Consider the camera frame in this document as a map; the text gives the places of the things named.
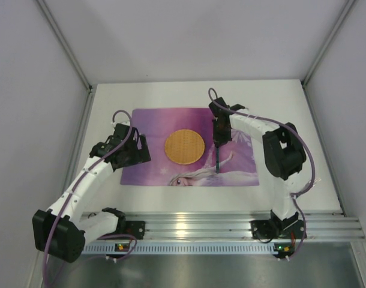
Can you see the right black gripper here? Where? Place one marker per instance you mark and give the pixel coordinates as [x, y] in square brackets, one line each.
[218, 143]

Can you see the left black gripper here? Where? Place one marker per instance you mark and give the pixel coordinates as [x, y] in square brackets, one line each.
[138, 153]

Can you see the spoon with teal handle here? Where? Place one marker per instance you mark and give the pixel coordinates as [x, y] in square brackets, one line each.
[217, 160]

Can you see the purple printed placemat cloth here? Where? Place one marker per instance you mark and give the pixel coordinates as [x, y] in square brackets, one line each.
[237, 164]

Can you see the round woven bamboo plate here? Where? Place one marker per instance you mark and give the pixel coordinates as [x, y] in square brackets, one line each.
[184, 147]

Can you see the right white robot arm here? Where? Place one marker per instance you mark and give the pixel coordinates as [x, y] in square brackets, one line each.
[281, 149]

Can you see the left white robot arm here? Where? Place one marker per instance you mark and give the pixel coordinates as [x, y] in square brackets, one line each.
[60, 231]

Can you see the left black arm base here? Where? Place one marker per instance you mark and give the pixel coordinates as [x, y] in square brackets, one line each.
[134, 228]

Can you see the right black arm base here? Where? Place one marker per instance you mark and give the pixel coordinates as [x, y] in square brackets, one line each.
[269, 230]

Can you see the left aluminium frame post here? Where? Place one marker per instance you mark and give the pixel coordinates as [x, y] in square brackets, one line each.
[59, 35]

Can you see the aluminium frame post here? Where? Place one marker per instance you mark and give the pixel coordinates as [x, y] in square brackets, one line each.
[59, 35]
[328, 41]

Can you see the aluminium mounting rail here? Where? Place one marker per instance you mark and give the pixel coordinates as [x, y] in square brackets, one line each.
[195, 227]

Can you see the fork with teal handle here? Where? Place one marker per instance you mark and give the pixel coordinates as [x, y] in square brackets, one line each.
[310, 184]

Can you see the perforated grey cable duct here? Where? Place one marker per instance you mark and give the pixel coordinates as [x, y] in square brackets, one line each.
[197, 248]

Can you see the right aluminium frame post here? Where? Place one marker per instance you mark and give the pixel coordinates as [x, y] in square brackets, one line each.
[328, 41]

